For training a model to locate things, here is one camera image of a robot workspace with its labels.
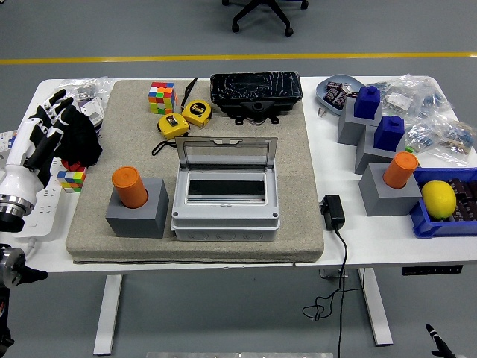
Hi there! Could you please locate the yellow tape measure black strap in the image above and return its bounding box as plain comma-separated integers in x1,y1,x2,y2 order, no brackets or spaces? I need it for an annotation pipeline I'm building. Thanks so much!
151,113,191,157

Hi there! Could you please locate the grey-brown mat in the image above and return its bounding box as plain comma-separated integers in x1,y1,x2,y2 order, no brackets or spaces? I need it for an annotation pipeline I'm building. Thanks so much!
65,79,325,265

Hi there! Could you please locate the black cloth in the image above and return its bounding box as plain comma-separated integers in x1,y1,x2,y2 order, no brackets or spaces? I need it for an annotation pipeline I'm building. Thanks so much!
54,106,104,167

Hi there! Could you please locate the black office chair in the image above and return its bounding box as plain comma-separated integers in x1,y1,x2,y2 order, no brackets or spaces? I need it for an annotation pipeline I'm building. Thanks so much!
222,0,309,37

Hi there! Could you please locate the blue block with knob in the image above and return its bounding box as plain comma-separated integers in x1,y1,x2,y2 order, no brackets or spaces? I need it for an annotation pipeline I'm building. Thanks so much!
373,115,406,153
353,85,382,121

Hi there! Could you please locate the blue plastic bin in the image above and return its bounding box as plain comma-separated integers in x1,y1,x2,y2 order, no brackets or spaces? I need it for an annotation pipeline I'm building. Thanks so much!
408,166,477,239

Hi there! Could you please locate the grey junction box clear lid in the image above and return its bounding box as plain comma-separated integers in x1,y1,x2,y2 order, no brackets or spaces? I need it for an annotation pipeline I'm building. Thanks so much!
170,136,281,242

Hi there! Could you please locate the white power strip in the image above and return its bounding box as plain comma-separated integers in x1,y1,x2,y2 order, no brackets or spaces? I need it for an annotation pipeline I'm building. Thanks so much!
14,158,75,239

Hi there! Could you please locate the blue-grey dish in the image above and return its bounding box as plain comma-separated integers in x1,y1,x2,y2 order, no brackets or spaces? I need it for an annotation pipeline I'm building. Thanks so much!
315,74,368,117

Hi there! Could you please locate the large colourful puzzle cube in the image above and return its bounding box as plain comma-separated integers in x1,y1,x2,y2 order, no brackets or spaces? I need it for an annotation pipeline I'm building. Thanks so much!
148,81,178,116

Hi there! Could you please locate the small colourful puzzle cube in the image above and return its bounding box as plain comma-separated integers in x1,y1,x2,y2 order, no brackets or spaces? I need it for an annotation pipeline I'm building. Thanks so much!
56,166,87,194

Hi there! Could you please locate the white circuit breaker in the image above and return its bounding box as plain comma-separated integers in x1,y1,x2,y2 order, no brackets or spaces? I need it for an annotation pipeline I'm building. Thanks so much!
0,130,19,154

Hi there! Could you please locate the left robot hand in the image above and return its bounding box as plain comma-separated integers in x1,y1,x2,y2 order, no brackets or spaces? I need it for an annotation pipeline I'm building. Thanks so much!
0,89,78,210

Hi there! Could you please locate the white switch panel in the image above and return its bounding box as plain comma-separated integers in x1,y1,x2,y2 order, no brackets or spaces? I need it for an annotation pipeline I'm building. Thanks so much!
76,95,105,130

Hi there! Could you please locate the yellow tape measure round label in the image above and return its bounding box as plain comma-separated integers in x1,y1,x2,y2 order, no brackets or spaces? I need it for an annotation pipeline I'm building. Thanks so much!
180,99,214,130

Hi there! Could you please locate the grey block holder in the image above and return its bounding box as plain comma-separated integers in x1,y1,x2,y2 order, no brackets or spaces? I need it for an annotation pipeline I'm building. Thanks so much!
337,95,384,146
354,125,406,175

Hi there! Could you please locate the black table control panel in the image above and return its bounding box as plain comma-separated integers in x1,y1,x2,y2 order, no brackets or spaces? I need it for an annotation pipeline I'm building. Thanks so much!
402,265,464,277

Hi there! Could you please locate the dark patterned component packet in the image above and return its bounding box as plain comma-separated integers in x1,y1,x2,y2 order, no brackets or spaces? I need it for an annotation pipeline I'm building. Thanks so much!
323,88,348,111

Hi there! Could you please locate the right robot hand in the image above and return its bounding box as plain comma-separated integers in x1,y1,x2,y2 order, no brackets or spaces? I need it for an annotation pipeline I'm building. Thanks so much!
426,323,467,358

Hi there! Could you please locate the black film-wrapped device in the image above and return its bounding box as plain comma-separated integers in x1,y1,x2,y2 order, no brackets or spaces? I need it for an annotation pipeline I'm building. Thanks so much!
209,71,303,127

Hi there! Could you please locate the black adapter cord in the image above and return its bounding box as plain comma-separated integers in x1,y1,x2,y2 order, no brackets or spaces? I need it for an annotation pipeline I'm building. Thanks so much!
301,226,368,358

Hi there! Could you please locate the dark components pile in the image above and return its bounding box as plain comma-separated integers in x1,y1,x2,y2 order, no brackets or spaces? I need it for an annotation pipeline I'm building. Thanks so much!
446,178,477,224

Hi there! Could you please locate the black power adapter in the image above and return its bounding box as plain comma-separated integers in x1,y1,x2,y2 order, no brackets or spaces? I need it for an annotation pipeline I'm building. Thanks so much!
319,194,347,232

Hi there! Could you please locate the grey block with round hole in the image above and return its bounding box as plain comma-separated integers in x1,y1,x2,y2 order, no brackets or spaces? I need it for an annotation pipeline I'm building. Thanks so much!
358,163,422,217
105,178,170,239

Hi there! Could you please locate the yellow lemon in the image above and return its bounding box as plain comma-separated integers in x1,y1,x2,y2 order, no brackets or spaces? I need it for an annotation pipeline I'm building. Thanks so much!
421,180,458,220

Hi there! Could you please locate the clear bag of parts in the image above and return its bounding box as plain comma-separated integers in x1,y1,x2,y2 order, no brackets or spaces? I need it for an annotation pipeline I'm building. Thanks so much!
405,111,467,154
372,73,448,126
55,76,115,111
439,121,477,167

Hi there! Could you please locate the orange cylinder battery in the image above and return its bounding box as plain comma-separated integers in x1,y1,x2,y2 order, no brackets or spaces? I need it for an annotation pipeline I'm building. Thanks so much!
382,151,420,189
111,166,149,209

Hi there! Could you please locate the white table leg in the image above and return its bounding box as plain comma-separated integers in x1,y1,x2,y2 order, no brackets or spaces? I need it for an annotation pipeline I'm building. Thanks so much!
92,274,124,356
357,267,394,347

